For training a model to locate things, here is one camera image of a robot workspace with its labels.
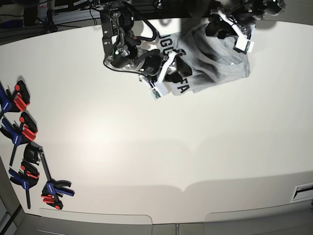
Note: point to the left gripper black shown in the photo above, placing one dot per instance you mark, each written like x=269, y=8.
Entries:
x=218, y=28

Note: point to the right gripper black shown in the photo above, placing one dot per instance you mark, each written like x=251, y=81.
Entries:
x=179, y=69

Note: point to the grey T-shirt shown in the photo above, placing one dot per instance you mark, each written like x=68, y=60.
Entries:
x=212, y=61

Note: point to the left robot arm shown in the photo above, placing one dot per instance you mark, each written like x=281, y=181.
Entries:
x=238, y=20

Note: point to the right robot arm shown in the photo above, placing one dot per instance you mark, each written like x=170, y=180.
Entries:
x=123, y=51

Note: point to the top blue red clamp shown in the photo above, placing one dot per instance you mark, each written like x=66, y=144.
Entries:
x=14, y=102

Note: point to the blue red clamp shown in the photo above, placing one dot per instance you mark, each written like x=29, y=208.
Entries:
x=14, y=102
x=23, y=134
x=27, y=177

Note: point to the long bar clamp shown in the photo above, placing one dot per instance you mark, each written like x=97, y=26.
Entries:
x=53, y=189

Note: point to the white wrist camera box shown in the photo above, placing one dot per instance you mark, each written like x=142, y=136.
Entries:
x=244, y=44
x=158, y=90

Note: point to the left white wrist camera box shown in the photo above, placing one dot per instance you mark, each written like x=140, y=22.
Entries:
x=244, y=44

